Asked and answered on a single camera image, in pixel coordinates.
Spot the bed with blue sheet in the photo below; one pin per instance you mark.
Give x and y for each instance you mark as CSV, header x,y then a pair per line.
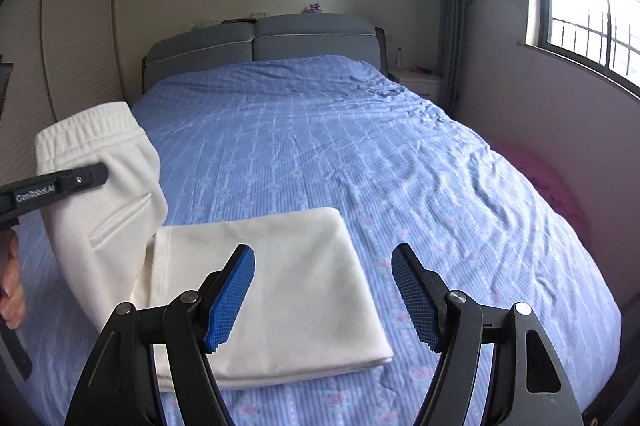
x,y
350,155

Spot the person's left hand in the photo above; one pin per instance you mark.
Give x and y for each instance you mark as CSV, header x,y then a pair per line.
x,y
12,291

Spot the pink cloth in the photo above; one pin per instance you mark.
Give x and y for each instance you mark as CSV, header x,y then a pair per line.
x,y
540,186

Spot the small purple ornament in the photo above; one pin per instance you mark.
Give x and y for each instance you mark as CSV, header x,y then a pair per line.
x,y
315,8

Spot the white pants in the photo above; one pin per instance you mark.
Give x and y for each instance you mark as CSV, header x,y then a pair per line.
x,y
300,281

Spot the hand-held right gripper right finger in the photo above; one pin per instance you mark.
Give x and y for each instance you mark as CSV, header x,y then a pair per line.
x,y
412,296

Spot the grey padded headboard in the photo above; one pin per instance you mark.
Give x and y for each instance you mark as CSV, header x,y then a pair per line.
x,y
310,35

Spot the white nightstand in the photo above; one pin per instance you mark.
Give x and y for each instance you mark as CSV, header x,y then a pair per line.
x,y
417,80

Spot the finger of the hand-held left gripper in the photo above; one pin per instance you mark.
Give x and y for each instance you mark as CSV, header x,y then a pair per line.
x,y
87,176

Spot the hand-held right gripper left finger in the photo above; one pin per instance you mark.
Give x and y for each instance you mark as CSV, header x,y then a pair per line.
x,y
232,296

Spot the grey-green curtain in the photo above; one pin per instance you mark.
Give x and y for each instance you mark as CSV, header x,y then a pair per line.
x,y
457,5

